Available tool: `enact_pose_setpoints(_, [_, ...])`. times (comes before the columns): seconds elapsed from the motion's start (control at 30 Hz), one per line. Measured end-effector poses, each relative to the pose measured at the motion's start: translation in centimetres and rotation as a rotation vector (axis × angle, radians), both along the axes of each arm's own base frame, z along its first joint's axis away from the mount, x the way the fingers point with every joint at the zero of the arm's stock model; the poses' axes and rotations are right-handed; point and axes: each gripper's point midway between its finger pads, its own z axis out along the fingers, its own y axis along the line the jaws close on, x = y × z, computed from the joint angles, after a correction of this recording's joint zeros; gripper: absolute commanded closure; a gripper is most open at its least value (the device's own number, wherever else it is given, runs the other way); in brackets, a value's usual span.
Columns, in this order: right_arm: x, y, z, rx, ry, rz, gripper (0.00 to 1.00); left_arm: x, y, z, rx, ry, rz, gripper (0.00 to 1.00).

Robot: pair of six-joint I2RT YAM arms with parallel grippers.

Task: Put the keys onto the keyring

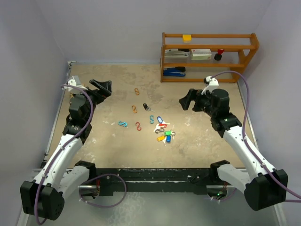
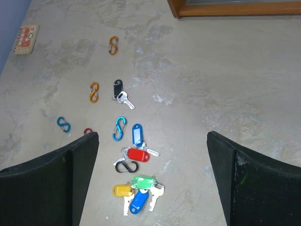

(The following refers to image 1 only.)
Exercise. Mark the teal carabiner left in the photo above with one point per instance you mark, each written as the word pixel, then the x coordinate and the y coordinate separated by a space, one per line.
pixel 124 124

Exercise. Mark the white grey stapler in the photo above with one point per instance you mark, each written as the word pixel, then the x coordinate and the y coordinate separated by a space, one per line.
pixel 177 53

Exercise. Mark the black tag key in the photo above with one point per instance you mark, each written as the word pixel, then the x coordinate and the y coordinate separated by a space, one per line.
pixel 147 108

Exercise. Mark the wooden shelf rack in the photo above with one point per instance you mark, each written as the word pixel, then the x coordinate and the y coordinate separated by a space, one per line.
pixel 239 50

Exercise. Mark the red tag key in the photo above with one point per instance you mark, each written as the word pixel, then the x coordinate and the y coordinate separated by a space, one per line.
pixel 160 126

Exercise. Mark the white red box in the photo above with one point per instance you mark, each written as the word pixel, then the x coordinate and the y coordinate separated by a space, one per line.
pixel 200 54

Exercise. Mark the teal carabiner right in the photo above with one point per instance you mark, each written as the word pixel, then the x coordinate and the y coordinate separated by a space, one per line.
pixel 152 119

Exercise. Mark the green tag key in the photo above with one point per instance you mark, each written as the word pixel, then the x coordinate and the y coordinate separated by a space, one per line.
pixel 169 133

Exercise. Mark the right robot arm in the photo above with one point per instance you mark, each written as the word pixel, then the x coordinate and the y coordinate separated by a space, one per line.
pixel 262 184

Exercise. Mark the black base frame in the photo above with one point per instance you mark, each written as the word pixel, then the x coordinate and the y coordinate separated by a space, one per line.
pixel 179 180

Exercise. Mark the yellow block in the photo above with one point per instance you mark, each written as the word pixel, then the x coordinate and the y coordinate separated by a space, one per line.
pixel 186 38

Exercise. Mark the orange carabiner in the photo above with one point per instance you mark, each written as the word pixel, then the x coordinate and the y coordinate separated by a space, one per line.
pixel 136 91
pixel 134 109

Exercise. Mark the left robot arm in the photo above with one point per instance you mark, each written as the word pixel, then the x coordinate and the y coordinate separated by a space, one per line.
pixel 44 197

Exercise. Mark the yellow tag key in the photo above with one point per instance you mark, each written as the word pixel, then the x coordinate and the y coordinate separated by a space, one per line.
pixel 161 138

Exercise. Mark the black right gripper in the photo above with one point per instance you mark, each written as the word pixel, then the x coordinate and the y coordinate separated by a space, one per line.
pixel 186 101

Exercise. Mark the red black stamp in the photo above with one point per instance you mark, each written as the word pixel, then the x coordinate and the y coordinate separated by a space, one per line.
pixel 218 55

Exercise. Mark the black carabiner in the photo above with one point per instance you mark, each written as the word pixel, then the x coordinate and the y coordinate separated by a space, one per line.
pixel 160 130

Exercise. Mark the teal carabiner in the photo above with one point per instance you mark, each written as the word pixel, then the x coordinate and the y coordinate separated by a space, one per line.
pixel 152 119
pixel 124 124

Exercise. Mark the blue black stapler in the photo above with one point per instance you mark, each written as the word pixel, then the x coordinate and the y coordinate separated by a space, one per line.
pixel 178 71

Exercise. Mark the aluminium rail frame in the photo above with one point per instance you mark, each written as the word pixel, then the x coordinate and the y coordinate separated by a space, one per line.
pixel 23 218

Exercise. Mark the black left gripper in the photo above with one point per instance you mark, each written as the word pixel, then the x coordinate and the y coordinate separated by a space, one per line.
pixel 100 95

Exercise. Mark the blue tag key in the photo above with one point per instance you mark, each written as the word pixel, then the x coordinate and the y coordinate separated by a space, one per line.
pixel 167 140
pixel 161 121

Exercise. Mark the red carabiner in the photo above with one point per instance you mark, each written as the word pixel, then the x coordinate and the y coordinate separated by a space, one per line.
pixel 138 126

